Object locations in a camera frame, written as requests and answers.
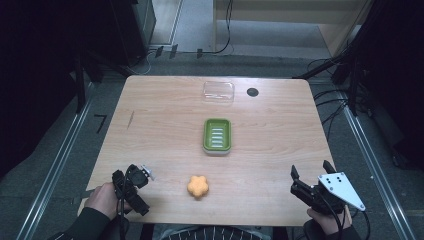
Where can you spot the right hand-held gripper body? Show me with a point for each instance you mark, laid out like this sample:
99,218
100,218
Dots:
336,188

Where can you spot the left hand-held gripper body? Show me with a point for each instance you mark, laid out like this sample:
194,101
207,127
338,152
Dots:
133,180

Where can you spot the person's right hand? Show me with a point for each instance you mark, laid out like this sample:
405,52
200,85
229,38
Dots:
330,223

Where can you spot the person's left hand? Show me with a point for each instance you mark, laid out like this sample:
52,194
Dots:
103,200

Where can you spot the orange flower-shaped soap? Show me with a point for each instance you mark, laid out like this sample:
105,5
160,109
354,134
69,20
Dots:
198,186

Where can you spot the green soap dish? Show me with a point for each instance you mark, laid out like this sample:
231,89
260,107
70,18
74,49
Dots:
217,136

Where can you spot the black round table grommet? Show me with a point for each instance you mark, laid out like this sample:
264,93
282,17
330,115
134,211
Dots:
252,92

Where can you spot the person's striped clothing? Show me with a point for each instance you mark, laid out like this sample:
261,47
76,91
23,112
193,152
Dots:
216,233

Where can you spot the clear plastic lid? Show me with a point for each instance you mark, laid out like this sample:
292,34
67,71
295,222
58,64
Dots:
218,91

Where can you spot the light wooden furniture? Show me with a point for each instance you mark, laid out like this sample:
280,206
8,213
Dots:
336,36

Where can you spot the small dark floor block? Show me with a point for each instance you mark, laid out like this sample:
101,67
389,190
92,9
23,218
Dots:
173,51
199,53
159,51

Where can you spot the black cabinet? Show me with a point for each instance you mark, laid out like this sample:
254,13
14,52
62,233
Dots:
131,30

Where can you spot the metal floor rail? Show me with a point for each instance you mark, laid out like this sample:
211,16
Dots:
373,166
53,173

